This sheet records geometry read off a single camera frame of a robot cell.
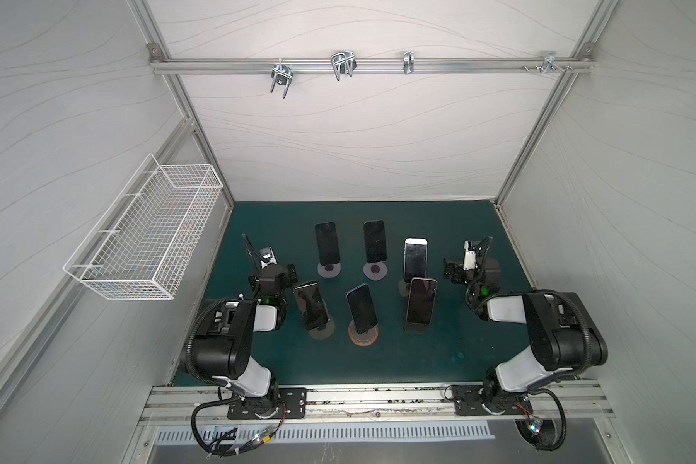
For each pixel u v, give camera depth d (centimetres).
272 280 72
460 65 167
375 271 101
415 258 89
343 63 77
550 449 67
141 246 68
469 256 84
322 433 70
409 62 78
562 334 47
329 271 101
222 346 45
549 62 76
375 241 92
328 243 93
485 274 72
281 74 79
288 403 73
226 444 69
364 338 83
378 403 75
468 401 73
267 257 79
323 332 86
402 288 93
